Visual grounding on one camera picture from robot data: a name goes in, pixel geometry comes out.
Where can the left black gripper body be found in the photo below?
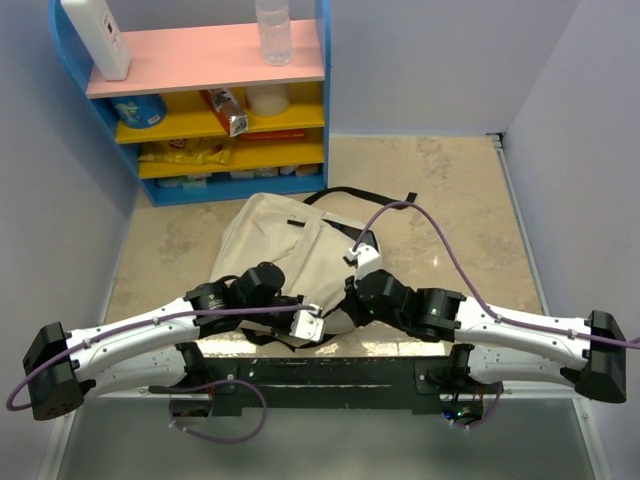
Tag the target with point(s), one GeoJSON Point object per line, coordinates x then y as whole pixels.
{"type": "Point", "coordinates": [278, 320]}

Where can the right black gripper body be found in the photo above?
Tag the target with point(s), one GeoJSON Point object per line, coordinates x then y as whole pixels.
{"type": "Point", "coordinates": [362, 313]}

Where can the beige canvas backpack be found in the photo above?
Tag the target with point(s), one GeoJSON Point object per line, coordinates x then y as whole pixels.
{"type": "Point", "coordinates": [306, 242]}

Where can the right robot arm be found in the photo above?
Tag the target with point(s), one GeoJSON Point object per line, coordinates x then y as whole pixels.
{"type": "Point", "coordinates": [584, 354]}

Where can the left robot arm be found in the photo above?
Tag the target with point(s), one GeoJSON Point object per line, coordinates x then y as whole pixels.
{"type": "Point", "coordinates": [115, 345]}

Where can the yellow chips bag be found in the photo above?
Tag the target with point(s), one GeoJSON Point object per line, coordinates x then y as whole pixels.
{"type": "Point", "coordinates": [192, 151]}

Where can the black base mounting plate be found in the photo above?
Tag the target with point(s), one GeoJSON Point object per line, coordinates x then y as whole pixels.
{"type": "Point", "coordinates": [404, 383]}

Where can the white small boxes row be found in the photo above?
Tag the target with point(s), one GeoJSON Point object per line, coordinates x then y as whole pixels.
{"type": "Point", "coordinates": [200, 181]}

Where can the red flat box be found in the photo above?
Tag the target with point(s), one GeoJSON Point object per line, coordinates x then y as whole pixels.
{"type": "Point", "coordinates": [277, 135]}

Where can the blue shelf unit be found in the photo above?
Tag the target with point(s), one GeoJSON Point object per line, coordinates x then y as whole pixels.
{"type": "Point", "coordinates": [178, 63]}

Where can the orange silver snack packet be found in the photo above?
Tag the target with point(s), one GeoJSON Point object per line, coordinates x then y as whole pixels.
{"type": "Point", "coordinates": [228, 111]}

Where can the white cylindrical container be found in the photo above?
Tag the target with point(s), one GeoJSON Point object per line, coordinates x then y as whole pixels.
{"type": "Point", "coordinates": [268, 100]}

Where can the blue round snack tub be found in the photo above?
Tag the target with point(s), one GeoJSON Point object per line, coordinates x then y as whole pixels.
{"type": "Point", "coordinates": [140, 111]}

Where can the clear plastic water bottle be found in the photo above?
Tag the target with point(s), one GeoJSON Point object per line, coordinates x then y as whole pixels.
{"type": "Point", "coordinates": [273, 20]}

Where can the white rectangular bottle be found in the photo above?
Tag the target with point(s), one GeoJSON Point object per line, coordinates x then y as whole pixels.
{"type": "Point", "coordinates": [99, 32]}

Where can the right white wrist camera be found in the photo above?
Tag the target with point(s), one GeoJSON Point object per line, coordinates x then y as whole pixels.
{"type": "Point", "coordinates": [365, 259]}

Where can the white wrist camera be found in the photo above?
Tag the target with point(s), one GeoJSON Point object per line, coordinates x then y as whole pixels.
{"type": "Point", "coordinates": [365, 259]}
{"type": "Point", "coordinates": [308, 324]}

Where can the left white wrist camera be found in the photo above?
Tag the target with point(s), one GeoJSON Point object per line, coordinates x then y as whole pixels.
{"type": "Point", "coordinates": [308, 324]}

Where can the aluminium frame rail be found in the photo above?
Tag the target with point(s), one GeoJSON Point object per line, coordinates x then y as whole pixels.
{"type": "Point", "coordinates": [452, 225]}

